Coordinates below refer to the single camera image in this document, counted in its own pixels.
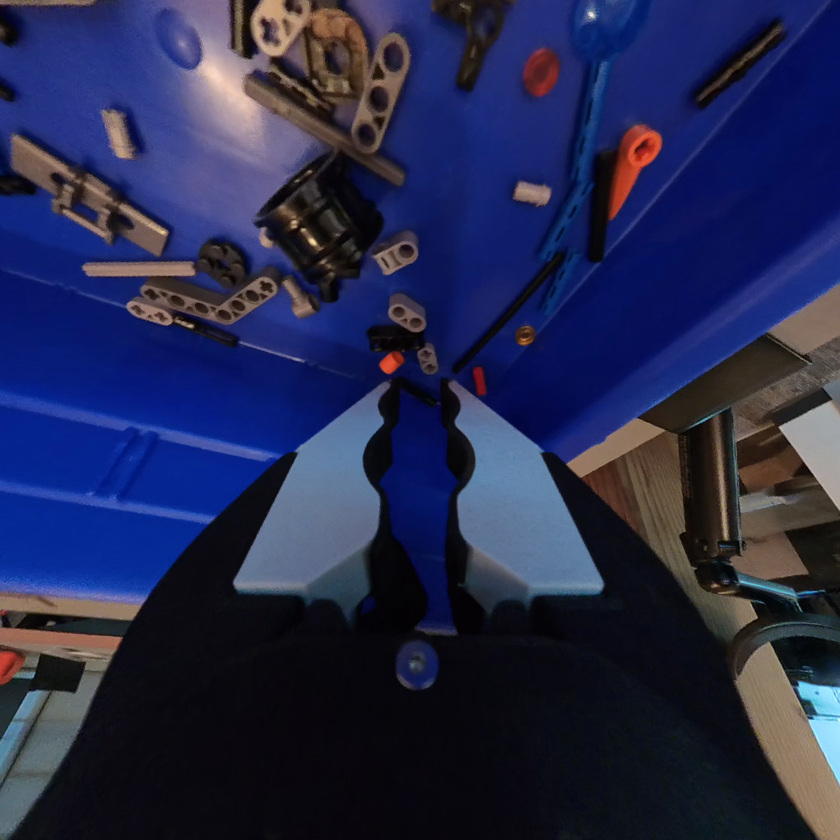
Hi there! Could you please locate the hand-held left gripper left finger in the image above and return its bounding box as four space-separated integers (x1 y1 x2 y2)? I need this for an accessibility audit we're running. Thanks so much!
233 379 398 627

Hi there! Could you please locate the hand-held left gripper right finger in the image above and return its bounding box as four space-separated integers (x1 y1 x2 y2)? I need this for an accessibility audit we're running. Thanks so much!
440 379 606 627

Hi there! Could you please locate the blue plastic parts bin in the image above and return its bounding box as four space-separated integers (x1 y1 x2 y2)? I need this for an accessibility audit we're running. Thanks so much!
0 0 840 608

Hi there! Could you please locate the grey track link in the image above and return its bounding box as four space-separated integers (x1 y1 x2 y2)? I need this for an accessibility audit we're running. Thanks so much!
10 134 170 257

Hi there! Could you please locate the black thin axle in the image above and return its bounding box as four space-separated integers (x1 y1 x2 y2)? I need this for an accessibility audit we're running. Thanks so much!
453 249 567 374

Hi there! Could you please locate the dark grey bent beam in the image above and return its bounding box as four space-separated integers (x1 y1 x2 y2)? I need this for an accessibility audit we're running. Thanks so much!
126 266 284 327

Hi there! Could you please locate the white shelf unit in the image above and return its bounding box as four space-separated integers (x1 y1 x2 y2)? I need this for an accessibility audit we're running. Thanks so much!
777 384 840 513

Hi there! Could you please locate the light grey axle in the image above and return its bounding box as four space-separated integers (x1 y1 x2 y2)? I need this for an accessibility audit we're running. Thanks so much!
82 260 196 278

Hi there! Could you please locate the black short axle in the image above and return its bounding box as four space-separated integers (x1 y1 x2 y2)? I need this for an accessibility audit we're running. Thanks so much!
587 150 618 263

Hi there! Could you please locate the orange connector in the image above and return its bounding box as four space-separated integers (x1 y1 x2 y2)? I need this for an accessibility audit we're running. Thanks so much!
607 125 664 222

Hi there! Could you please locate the dark grey long axle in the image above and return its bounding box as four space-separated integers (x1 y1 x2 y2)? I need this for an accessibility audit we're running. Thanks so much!
244 71 406 186

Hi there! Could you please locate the small light grey pin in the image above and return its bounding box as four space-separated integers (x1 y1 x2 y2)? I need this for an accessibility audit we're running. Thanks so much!
100 108 139 161

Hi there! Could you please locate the grey three-hole liftarm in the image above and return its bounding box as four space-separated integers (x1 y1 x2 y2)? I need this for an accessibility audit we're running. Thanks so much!
351 33 412 155

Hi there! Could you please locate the red transparent round stud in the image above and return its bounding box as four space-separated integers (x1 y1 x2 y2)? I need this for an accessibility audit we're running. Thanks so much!
523 47 562 98

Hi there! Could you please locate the black angle connector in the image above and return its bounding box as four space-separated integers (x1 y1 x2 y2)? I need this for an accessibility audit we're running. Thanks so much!
433 0 516 91

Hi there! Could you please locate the light grey small liftarm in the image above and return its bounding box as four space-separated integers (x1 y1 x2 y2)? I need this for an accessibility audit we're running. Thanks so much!
251 0 312 56

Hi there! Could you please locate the black long pin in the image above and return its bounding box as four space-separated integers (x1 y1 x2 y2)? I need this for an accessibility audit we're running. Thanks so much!
230 0 257 59

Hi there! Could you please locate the blue transparent paddle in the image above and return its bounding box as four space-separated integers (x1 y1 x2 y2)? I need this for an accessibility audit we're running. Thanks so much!
571 0 651 119

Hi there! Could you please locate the black office chair frame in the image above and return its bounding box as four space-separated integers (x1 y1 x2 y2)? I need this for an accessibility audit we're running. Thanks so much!
676 407 840 677

